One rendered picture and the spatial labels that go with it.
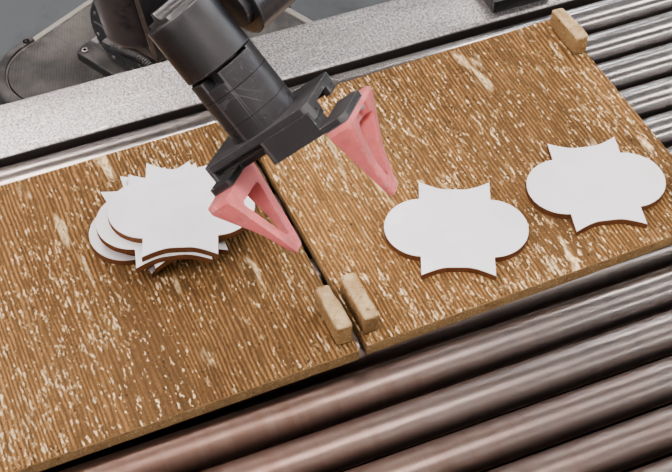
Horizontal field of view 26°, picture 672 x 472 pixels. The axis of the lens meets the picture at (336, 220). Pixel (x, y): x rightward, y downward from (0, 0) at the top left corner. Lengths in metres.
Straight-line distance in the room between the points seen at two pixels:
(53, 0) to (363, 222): 1.87
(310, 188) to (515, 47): 0.33
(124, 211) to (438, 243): 0.32
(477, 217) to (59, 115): 0.49
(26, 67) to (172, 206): 1.32
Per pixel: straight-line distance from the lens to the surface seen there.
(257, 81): 1.06
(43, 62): 2.77
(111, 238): 1.47
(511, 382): 1.42
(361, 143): 1.05
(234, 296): 1.45
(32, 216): 1.55
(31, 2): 3.29
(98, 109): 1.68
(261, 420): 1.38
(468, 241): 1.49
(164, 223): 1.47
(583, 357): 1.45
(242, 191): 1.12
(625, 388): 1.43
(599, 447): 1.39
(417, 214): 1.51
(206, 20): 1.06
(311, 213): 1.52
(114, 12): 1.11
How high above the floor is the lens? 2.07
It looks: 48 degrees down
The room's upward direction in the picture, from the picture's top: straight up
